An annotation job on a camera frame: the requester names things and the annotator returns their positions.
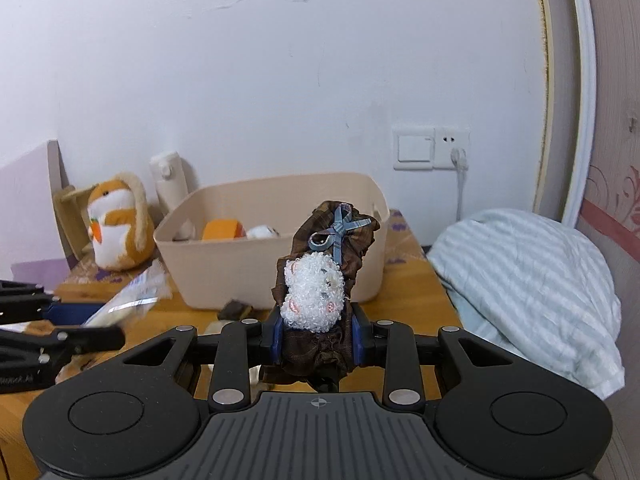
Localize dark brown patterned scrunchie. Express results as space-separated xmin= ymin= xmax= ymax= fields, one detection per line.
xmin=260 ymin=200 xmax=380 ymax=392

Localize clear packet white item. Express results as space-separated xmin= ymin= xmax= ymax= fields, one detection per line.
xmin=82 ymin=259 xmax=172 ymax=328

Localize white fluffy bear keychain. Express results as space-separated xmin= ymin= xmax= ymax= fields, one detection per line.
xmin=280 ymin=252 xmax=345 ymax=334

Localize orange plastic box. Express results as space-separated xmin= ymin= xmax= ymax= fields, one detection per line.
xmin=202 ymin=219 xmax=245 ymax=240

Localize brown fuzzy plush scrunchie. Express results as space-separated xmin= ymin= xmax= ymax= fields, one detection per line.
xmin=24 ymin=321 xmax=81 ymax=384

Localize dark brown square bottle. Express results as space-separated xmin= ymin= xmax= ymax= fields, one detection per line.
xmin=217 ymin=299 xmax=256 ymax=322

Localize floral purple table mat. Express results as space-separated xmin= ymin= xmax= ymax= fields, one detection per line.
xmin=55 ymin=252 xmax=152 ymax=295

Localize beige plastic storage bin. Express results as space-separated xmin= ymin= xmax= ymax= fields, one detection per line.
xmin=154 ymin=172 xmax=390 ymax=310

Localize orange white hamster plush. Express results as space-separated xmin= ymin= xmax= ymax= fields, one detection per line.
xmin=87 ymin=172 xmax=155 ymax=272

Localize cardboard box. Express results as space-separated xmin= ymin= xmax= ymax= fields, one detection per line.
xmin=52 ymin=184 xmax=96 ymax=261

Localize striped light blue blanket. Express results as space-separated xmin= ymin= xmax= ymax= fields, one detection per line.
xmin=426 ymin=209 xmax=625 ymax=400

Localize cream thermos bottle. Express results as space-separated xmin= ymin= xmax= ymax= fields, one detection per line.
xmin=149 ymin=152 xmax=189 ymax=218

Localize purple board against wall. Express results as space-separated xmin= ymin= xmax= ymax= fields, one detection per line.
xmin=1 ymin=140 xmax=76 ymax=289

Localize white plug and cable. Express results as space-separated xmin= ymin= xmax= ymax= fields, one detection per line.
xmin=449 ymin=146 xmax=471 ymax=224

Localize white wall switch socket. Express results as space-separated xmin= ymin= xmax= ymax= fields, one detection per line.
xmin=392 ymin=125 xmax=471 ymax=171

